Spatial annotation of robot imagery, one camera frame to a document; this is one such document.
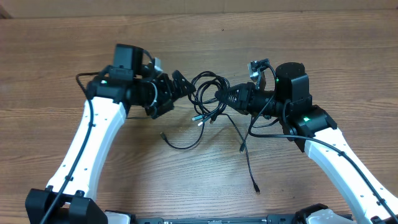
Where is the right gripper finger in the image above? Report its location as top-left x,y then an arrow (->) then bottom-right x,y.
217,93 -> 241,110
215,83 -> 246,97

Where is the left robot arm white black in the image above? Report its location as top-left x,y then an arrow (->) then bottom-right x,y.
25,44 -> 195,223

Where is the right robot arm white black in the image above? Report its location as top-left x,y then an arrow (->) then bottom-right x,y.
215,59 -> 397,223

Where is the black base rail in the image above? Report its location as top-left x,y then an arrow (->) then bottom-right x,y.
105,203 -> 355,224

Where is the black usb cable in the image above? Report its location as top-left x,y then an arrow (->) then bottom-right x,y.
198,80 -> 261,194
160,70 -> 231,151

